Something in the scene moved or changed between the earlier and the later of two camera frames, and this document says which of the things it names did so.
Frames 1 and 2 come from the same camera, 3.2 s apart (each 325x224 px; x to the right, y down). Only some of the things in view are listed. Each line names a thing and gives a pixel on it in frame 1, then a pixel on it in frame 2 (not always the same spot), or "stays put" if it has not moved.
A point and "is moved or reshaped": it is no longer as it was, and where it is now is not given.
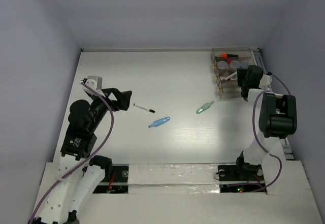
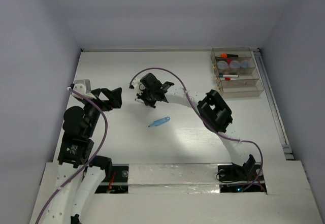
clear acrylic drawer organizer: (225, 62) stays put
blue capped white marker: (229, 76) is moved or reshaped
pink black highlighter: (229, 61) stays put
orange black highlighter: (225, 55) stays put
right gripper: (242, 72) -> (143, 95)
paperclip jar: (244, 64) stays put
